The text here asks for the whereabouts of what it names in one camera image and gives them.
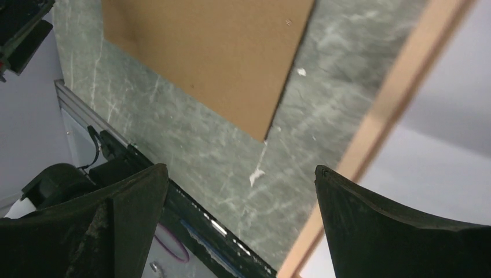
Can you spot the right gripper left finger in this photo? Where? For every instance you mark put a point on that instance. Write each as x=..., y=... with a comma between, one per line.
x=106, y=233

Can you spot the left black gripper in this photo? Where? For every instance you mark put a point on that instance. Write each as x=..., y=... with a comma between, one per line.
x=23, y=29

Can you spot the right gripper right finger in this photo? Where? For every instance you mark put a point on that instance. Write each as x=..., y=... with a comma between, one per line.
x=370, y=235

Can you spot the sunset landscape photo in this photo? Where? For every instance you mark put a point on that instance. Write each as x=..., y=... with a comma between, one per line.
x=437, y=157

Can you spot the brown backing board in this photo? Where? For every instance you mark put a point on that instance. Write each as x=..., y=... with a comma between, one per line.
x=232, y=56

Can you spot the wooden picture frame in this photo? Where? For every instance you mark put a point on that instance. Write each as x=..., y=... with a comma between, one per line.
x=423, y=47

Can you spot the aluminium extrusion rail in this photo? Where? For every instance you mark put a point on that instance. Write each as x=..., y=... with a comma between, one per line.
x=81, y=112

